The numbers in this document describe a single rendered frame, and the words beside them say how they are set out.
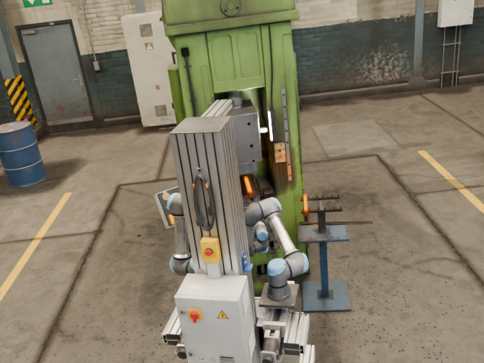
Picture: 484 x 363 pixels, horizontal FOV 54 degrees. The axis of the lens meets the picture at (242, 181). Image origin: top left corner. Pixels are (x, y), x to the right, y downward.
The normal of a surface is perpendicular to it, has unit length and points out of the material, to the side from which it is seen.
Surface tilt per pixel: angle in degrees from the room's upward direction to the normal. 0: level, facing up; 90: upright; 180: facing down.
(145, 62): 90
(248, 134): 90
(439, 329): 0
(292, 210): 90
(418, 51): 90
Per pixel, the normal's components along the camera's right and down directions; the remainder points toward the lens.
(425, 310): -0.11, -0.90
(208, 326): -0.22, 0.43
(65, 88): 0.04, 0.41
